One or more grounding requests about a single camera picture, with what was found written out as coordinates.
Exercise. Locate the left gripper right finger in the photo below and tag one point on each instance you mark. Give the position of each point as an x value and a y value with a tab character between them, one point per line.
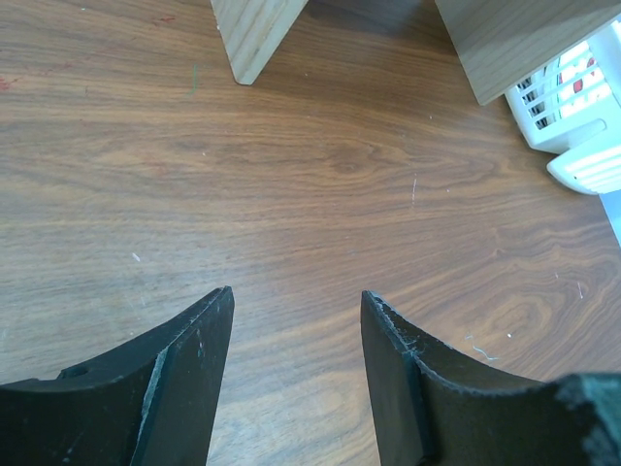
434	405

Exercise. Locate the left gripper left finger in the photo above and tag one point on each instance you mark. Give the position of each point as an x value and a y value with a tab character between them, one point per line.
149	401

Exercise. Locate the wooden two-tier shelf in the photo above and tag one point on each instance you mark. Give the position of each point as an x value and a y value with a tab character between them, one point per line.
498	42

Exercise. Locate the white plastic laundry basket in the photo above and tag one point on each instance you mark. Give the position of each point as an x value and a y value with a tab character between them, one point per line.
585	145

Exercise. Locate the white watermelon pattern plate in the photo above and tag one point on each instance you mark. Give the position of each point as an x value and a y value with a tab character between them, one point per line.
578	80

